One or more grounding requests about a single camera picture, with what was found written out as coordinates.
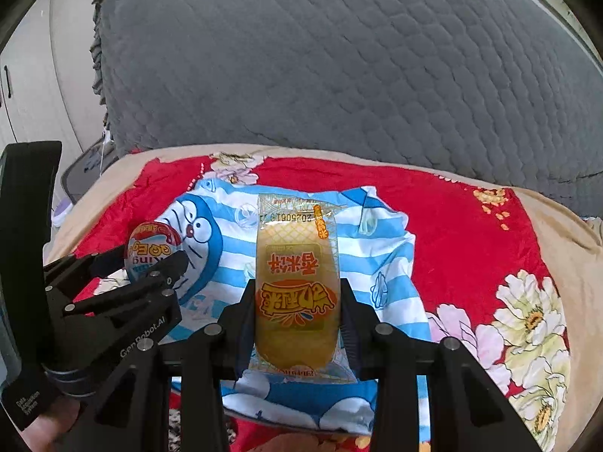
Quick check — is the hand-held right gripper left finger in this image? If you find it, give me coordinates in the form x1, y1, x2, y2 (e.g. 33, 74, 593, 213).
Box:
59, 282, 259, 452

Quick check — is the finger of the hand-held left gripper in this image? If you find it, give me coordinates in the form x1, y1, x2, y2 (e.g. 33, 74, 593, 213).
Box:
43, 246, 129, 314
42, 250, 190, 389

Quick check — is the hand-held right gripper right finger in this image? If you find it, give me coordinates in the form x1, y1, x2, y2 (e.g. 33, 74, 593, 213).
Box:
338, 278, 542, 452

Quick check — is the blue and red toy egg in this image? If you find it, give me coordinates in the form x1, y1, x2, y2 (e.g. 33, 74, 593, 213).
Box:
123, 221, 182, 282

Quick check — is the yellow snack cake packet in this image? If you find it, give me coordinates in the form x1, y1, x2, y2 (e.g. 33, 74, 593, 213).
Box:
247, 193, 359, 384

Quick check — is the person's left hand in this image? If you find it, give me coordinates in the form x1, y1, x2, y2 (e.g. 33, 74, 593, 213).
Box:
21, 398, 84, 452

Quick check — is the pale purple object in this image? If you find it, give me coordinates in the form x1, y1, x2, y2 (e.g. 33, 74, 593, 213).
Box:
51, 200, 73, 227

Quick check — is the blue striped cartoon cloth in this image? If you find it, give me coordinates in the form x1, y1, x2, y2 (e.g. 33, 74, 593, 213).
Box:
155, 180, 433, 436

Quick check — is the grey plastic container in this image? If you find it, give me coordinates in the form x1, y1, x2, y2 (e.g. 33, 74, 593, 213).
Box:
60, 144, 118, 203

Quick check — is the white wardrobe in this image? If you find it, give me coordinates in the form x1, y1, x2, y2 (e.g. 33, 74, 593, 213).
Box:
0, 0, 111, 170

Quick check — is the red floral blanket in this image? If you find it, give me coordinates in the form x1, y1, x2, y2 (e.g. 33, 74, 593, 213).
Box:
42, 144, 603, 452

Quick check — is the grey quilted cushion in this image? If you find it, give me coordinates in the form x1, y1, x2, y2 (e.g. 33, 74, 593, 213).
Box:
90, 0, 603, 203

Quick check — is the white cable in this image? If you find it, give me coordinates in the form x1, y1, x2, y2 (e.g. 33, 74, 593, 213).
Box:
100, 122, 115, 170

